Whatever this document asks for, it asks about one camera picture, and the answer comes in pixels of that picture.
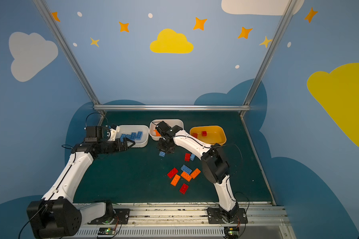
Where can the left green circuit board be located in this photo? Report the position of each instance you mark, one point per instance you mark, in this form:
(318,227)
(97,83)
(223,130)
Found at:
(106,232)

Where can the yellow plastic bin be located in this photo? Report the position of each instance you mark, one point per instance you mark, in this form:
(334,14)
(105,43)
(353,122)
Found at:
(215,134)

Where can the long red lego brick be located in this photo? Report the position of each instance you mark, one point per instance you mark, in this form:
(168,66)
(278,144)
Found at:
(172,173)

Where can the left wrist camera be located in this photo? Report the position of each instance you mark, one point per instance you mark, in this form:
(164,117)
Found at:
(114,130)

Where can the left aluminium frame post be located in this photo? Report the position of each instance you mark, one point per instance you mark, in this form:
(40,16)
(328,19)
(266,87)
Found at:
(64,45)

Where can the right green circuit board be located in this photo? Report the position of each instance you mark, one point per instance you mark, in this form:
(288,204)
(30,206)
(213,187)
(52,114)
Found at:
(231,232)

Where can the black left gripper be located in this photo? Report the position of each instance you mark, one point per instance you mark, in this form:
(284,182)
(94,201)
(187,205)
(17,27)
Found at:
(119,145)

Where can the white plastic bin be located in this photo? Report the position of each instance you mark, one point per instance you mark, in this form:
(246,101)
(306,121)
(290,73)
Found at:
(170,122)
(128,129)

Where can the red lego bottom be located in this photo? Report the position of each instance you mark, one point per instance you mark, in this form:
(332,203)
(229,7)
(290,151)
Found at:
(184,188)

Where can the green circuit board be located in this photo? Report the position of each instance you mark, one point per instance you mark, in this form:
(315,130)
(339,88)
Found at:
(231,232)
(106,232)

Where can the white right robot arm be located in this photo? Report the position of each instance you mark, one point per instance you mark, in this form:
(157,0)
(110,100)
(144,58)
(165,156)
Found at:
(214,164)

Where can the horizontal aluminium frame rail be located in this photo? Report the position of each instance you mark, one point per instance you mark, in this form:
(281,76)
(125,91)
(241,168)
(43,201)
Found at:
(170,108)

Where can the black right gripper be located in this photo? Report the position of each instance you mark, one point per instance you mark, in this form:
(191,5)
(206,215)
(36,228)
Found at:
(166,143)

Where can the floor rail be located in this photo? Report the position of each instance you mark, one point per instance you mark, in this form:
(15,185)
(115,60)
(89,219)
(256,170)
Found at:
(102,114)
(242,113)

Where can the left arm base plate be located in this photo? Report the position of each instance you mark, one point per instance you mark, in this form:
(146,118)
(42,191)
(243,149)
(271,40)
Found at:
(121,216)

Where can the right side floor rail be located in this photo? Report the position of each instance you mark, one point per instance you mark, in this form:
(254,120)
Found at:
(242,113)

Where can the white left plastic bin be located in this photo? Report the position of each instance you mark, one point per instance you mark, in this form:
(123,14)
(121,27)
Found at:
(128,129)

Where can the right aluminium frame post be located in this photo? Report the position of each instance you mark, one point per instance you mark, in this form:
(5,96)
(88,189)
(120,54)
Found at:
(279,32)

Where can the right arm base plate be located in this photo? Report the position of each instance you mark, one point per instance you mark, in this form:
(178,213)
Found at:
(214,216)

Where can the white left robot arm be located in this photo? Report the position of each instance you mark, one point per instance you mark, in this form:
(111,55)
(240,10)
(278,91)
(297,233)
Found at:
(55,216)

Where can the aluminium frame post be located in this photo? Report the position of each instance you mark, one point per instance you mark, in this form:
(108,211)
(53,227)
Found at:
(279,32)
(64,45)

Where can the white middle plastic bin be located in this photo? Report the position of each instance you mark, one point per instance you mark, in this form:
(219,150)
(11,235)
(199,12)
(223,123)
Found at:
(170,122)

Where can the left side floor rail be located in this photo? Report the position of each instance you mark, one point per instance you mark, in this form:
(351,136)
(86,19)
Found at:
(102,114)

